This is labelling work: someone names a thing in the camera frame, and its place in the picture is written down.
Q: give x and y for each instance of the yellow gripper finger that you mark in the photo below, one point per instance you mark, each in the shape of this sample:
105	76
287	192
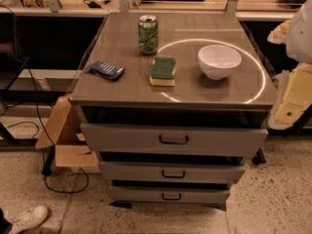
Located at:
294	97
280	34

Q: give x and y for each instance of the grey drawer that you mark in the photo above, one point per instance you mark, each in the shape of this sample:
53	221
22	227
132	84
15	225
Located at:
169	172
174	195
173	140

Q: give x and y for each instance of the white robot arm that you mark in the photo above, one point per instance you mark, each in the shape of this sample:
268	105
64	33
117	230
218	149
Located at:
299	42

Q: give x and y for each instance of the grey drawer cabinet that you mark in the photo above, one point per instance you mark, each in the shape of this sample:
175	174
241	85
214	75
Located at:
241	100

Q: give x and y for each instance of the grey top drawer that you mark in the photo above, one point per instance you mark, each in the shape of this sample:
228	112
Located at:
173	140

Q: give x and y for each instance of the grey bottom drawer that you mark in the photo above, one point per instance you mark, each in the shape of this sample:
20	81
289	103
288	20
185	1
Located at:
174	195

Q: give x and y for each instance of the white bowl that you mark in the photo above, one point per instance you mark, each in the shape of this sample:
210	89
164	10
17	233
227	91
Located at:
218	61

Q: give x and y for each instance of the green yellow sponge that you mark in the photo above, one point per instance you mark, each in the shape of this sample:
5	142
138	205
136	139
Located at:
162	72

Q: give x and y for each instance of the green soda can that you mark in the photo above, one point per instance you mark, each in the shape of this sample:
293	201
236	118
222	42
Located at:
148	34

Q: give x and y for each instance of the cardboard box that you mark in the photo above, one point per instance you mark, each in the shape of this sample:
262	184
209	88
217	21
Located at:
62	132

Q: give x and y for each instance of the white sneaker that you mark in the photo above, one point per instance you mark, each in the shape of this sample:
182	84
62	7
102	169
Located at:
25	221

